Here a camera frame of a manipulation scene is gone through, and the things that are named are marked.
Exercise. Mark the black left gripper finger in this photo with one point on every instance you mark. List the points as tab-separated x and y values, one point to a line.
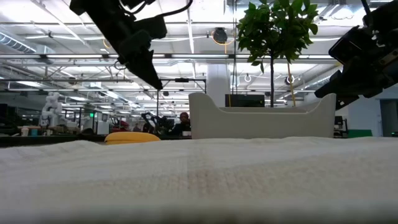
150	68
136	67

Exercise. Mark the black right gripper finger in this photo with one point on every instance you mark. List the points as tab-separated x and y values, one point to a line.
345	102
334	85

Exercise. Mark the yellow toy banana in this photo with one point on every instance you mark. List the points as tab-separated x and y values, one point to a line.
130	137

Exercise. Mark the black background robot arm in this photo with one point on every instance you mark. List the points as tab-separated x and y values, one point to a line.
155	121

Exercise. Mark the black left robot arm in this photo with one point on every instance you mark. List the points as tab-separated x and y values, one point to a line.
102	15

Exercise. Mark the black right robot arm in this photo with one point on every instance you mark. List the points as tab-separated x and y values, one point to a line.
385	21

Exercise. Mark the green board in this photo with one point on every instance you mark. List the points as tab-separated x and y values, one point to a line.
360	133

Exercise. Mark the person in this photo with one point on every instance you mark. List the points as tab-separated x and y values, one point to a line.
183	123

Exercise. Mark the white building pillar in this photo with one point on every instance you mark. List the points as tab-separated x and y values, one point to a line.
217	84

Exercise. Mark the green leafy potted tree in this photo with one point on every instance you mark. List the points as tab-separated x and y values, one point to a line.
275	28

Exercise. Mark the black monitor screen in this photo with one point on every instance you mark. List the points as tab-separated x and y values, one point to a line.
244	100

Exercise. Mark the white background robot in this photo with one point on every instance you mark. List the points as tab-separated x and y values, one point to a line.
53	109

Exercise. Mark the white checked cloth towel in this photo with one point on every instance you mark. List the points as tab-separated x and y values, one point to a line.
199	177

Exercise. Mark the blue cup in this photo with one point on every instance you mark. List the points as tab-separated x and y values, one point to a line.
34	132

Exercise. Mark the white cup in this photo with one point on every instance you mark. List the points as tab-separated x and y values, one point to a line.
25	131

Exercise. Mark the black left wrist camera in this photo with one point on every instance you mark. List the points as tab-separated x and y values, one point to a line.
154	26

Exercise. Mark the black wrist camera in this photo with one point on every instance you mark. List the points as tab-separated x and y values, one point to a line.
154	26
349	45

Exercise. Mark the black metal stand frame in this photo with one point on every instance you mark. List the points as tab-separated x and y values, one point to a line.
186	80

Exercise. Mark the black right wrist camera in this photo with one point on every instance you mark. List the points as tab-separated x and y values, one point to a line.
349	45

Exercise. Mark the black table edge rail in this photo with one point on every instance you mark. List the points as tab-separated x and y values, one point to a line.
46	141

